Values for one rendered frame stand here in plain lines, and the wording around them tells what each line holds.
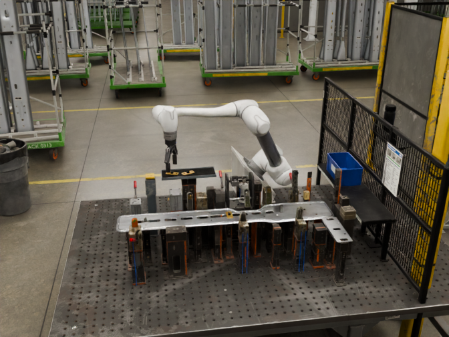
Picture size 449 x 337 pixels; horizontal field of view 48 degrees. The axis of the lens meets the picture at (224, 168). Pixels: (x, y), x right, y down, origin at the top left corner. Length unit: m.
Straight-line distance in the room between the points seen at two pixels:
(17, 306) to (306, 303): 2.35
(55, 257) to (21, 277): 0.36
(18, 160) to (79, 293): 2.50
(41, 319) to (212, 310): 1.66
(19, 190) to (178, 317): 3.07
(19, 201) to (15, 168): 0.39
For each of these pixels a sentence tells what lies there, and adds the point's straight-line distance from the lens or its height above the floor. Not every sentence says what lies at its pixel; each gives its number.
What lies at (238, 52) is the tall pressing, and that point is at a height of 0.57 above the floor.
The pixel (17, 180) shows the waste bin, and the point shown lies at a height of 0.38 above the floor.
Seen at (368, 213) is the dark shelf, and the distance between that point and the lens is 3.32.
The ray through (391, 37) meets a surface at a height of 1.65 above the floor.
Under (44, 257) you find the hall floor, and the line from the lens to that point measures 4.88.
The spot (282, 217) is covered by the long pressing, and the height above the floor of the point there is 1.00.
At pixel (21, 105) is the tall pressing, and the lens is 7.07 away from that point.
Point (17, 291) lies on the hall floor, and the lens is 4.54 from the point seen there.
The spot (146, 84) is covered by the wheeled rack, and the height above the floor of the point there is 0.27.
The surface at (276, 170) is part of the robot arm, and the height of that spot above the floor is 1.06.
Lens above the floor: 2.60
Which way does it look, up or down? 24 degrees down
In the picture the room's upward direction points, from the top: straight up
